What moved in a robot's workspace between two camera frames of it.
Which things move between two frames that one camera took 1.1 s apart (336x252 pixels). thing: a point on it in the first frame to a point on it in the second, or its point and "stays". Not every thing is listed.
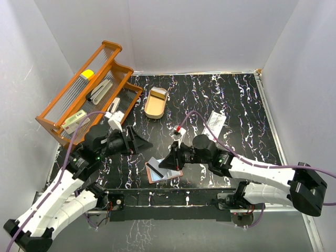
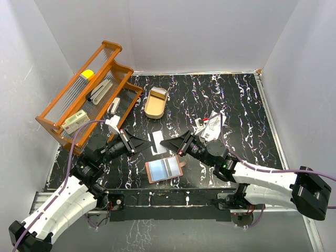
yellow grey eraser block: [86, 74] stays
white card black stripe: [154, 164] to [156, 138]
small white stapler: [114, 105] stays
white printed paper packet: [215, 125] stays
